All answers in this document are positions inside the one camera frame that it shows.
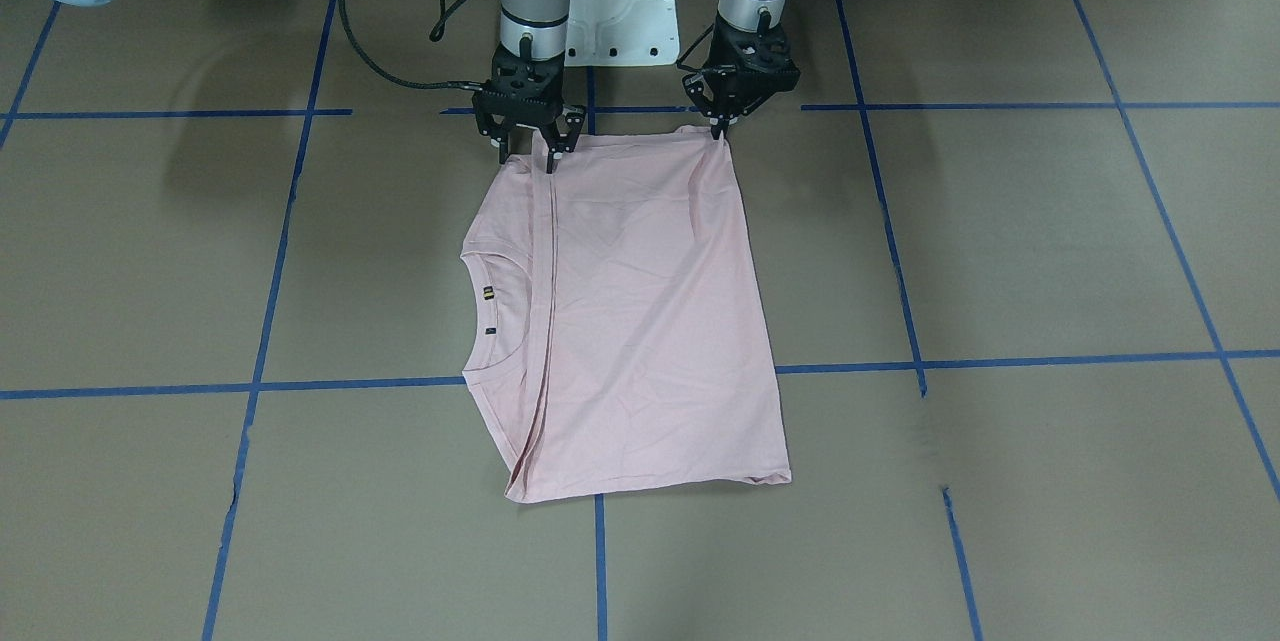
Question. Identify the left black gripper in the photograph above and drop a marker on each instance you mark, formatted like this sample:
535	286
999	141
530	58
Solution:
716	104

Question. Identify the blue tape cross strip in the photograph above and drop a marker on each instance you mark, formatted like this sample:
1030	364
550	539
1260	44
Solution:
270	321

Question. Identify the pink Snoopy t-shirt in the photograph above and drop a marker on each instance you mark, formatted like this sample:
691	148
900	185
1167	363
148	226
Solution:
620	339

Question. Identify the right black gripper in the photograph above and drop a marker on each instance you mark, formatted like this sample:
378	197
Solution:
493	124

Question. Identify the blue tape long strip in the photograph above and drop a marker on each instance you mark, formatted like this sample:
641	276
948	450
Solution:
424	382

